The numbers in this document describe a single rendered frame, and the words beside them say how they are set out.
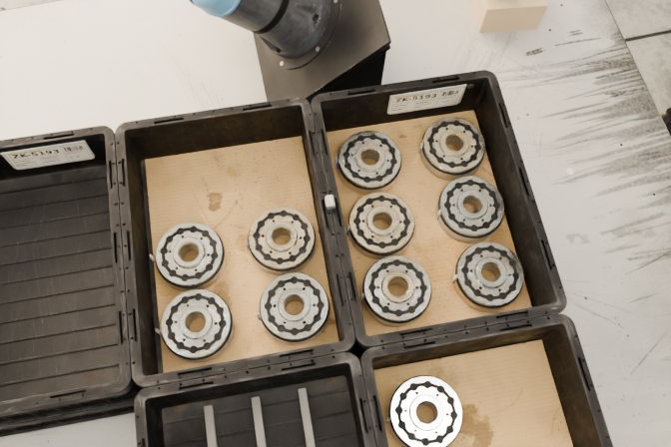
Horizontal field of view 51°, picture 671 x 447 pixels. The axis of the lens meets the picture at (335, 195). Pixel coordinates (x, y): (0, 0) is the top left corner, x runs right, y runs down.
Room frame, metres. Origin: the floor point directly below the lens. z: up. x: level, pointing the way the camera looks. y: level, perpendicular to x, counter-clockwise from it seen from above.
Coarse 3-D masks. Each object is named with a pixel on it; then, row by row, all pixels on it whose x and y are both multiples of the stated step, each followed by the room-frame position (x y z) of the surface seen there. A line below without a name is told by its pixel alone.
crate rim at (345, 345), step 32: (128, 128) 0.49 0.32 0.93; (320, 160) 0.46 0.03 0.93; (128, 192) 0.39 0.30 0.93; (320, 192) 0.40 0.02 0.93; (128, 224) 0.33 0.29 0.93; (128, 256) 0.29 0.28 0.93; (128, 288) 0.24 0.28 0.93; (128, 320) 0.20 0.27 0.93; (288, 352) 0.17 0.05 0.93; (320, 352) 0.17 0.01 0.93; (160, 384) 0.12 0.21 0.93
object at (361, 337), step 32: (320, 96) 0.57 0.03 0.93; (352, 96) 0.57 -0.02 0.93; (320, 128) 0.51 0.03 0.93; (512, 128) 0.53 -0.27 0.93; (512, 160) 0.48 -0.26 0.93; (544, 256) 0.32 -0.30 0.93; (352, 288) 0.26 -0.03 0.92; (352, 320) 0.22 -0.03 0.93; (480, 320) 0.23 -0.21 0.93; (512, 320) 0.23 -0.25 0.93
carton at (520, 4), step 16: (480, 0) 0.91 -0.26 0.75; (496, 0) 0.90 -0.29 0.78; (512, 0) 0.90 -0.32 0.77; (528, 0) 0.90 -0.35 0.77; (544, 0) 0.90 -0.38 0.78; (480, 16) 0.89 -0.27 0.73; (496, 16) 0.88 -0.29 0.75; (512, 16) 0.88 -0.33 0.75; (528, 16) 0.89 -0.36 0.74; (480, 32) 0.87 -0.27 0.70
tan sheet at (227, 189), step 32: (160, 160) 0.49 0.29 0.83; (192, 160) 0.49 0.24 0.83; (224, 160) 0.49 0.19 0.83; (256, 160) 0.50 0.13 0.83; (288, 160) 0.50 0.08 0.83; (160, 192) 0.43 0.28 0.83; (192, 192) 0.43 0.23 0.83; (224, 192) 0.44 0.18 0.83; (256, 192) 0.44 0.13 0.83; (288, 192) 0.44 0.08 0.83; (160, 224) 0.37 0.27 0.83; (224, 224) 0.38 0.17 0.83; (192, 256) 0.32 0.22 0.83; (320, 256) 0.34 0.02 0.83; (160, 288) 0.27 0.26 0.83; (224, 288) 0.28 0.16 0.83; (256, 288) 0.28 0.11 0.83; (160, 320) 0.22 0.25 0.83; (256, 320) 0.23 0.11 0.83; (224, 352) 0.18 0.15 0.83; (256, 352) 0.18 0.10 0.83
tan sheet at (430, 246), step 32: (352, 128) 0.57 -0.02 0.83; (384, 128) 0.57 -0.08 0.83; (416, 128) 0.57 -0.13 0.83; (416, 160) 0.51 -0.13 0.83; (352, 192) 0.45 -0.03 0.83; (416, 192) 0.46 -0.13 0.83; (384, 224) 0.40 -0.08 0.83; (416, 224) 0.40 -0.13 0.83; (352, 256) 0.34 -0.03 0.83; (416, 256) 0.35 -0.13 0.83; (448, 256) 0.35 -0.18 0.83; (448, 288) 0.30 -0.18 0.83; (416, 320) 0.25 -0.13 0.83; (448, 320) 0.25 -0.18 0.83
